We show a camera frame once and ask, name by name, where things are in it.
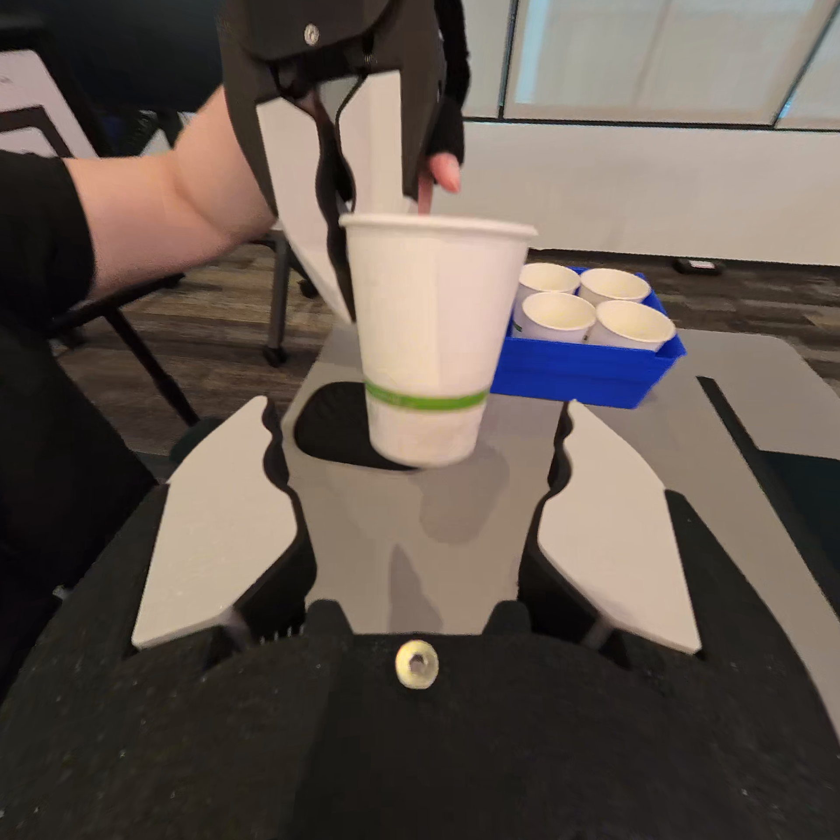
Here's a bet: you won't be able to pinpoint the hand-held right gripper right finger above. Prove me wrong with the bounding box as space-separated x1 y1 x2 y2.
517 399 703 654

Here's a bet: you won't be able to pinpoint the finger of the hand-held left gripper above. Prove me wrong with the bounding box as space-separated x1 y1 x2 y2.
335 71 421 216
256 88 358 324

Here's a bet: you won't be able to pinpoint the person's left forearm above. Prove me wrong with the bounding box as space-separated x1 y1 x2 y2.
66 85 280 299

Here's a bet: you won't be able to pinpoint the frosted glass wall panel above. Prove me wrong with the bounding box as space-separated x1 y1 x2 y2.
502 0 840 129

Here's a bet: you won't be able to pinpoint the person's black clothed torso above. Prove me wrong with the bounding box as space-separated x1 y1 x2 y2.
0 150 161 700

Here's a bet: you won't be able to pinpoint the black tripod legs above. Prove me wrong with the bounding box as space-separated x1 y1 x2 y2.
49 272 201 427

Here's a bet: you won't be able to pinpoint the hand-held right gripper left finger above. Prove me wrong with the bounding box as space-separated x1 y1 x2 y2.
130 395 319 651

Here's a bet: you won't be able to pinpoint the white printed board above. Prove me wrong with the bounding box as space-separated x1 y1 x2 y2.
0 49 99 158

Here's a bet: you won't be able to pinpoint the dark grey desk mat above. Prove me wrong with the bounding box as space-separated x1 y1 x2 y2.
748 448 840 565

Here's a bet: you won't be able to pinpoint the blue plastic bin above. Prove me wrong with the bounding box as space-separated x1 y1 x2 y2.
489 266 686 409

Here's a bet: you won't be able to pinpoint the person's left hand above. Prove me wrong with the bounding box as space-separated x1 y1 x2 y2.
418 0 472 214

